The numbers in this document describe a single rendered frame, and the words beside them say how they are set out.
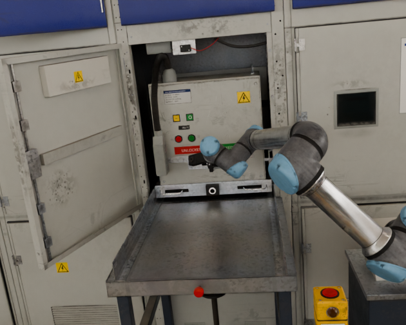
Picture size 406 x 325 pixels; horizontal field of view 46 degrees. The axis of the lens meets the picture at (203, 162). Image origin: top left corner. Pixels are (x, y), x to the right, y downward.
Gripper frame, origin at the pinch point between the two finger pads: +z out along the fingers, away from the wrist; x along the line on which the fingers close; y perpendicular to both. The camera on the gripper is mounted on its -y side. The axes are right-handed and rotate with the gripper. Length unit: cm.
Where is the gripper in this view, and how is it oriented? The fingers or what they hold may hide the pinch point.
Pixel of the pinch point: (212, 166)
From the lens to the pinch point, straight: 210.4
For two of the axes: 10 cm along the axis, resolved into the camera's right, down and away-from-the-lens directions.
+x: -0.4, -9.7, 2.3
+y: 9.9, -0.6, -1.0
